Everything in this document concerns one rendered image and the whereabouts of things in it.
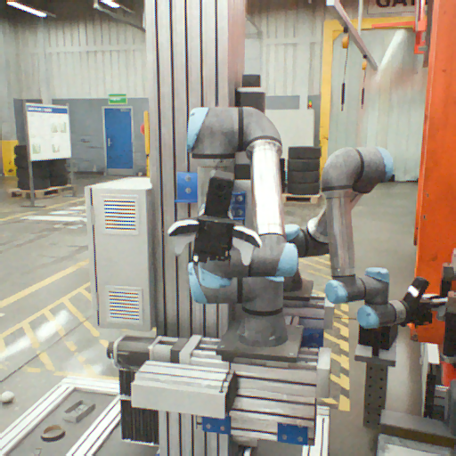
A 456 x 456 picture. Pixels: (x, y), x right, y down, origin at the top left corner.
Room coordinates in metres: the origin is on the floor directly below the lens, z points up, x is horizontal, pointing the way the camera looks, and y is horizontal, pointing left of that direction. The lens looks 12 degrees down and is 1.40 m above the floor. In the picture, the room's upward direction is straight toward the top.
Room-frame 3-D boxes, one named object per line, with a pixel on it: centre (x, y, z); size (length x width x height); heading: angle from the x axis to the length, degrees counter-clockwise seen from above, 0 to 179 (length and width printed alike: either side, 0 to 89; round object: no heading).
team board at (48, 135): (9.93, 3.48, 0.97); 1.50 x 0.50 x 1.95; 167
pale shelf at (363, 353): (2.18, -0.71, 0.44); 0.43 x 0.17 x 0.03; 160
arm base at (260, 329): (1.35, -0.10, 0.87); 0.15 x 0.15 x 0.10
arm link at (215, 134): (1.34, 0.04, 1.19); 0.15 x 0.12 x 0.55; 91
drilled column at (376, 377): (2.20, -0.72, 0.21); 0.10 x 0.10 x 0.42; 70
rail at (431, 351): (3.20, -1.36, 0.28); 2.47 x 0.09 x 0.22; 160
